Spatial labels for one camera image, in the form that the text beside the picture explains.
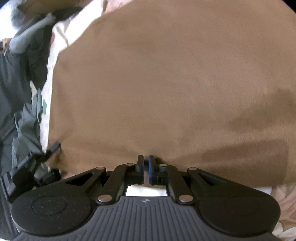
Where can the grey neck pillow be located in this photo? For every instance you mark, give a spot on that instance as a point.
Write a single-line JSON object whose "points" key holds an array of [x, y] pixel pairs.
{"points": [[19, 43]]}

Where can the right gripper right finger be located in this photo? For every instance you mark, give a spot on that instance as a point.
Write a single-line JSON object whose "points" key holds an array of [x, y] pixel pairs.
{"points": [[171, 177]]}

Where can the brown t-shirt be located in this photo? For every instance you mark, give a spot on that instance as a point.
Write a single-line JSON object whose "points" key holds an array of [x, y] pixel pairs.
{"points": [[173, 88]]}

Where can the cream cartoon print blanket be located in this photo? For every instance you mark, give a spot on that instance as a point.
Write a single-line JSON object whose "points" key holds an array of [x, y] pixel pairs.
{"points": [[53, 69]]}

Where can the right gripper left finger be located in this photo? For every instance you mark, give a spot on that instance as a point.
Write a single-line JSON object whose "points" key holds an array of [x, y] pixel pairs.
{"points": [[115, 182]]}

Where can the dark grey pillow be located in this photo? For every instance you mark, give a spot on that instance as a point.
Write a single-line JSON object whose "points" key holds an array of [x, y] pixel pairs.
{"points": [[17, 71]]}

